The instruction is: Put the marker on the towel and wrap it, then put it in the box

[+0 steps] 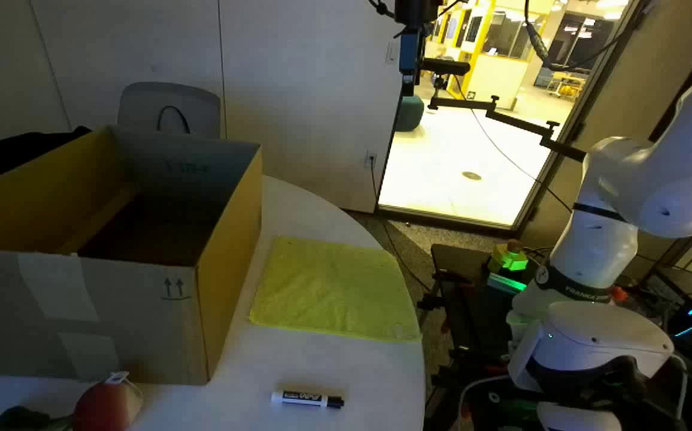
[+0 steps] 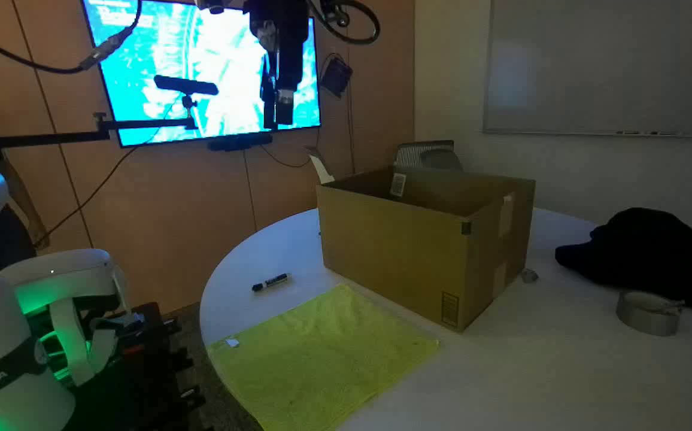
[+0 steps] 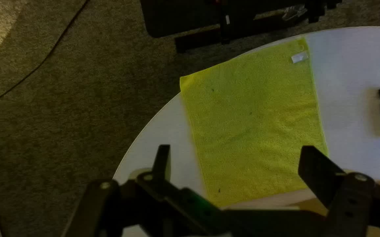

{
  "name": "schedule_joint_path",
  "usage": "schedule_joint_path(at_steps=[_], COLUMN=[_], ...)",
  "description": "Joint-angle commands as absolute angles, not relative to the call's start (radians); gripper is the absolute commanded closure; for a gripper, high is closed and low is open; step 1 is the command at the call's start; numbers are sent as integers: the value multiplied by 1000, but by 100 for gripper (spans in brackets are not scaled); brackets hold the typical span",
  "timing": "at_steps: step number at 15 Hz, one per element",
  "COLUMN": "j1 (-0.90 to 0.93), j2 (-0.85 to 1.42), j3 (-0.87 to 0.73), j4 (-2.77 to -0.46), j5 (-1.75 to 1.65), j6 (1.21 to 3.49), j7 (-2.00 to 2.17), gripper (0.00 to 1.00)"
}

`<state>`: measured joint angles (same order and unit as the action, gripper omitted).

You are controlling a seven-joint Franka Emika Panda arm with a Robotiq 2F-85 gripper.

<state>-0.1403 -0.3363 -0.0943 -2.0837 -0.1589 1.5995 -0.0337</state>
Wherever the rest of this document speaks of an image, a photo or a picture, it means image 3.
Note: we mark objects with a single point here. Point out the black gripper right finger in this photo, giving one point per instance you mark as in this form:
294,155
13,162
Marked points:
347,197

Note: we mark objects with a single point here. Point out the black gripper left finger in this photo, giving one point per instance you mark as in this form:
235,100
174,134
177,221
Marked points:
101,205

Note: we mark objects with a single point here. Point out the yellow microfibre towel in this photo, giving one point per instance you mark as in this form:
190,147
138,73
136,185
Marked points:
249,122

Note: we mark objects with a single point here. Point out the black robot cart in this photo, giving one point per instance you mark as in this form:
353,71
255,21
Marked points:
184,17

